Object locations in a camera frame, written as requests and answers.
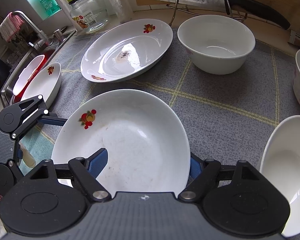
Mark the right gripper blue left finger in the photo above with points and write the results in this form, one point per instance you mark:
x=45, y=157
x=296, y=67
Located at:
x=84, y=175

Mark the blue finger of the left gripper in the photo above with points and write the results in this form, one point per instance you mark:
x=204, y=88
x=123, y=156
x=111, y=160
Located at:
x=52, y=119

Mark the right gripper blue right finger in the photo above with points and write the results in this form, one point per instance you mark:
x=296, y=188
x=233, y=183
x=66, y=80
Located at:
x=204, y=178

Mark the white fruit plate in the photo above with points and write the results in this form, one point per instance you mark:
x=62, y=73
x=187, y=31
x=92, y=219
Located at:
x=46, y=83
x=148, y=149

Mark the white stained plate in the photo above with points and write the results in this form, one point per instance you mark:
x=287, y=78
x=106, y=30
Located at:
x=126, y=51

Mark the steel kitchen sink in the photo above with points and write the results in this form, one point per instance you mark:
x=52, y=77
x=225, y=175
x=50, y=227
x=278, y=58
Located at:
x=50, y=51

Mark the grey blue checked towel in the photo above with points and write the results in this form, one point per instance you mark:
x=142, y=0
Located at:
x=226, y=117

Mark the red white colander basket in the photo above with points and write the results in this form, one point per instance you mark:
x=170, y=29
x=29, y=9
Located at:
x=26, y=76

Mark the steel sink faucet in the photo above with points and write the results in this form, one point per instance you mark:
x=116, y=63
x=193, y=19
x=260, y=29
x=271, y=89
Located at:
x=40, y=33

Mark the glass jar green lid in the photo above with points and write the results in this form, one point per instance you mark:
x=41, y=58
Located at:
x=90, y=15

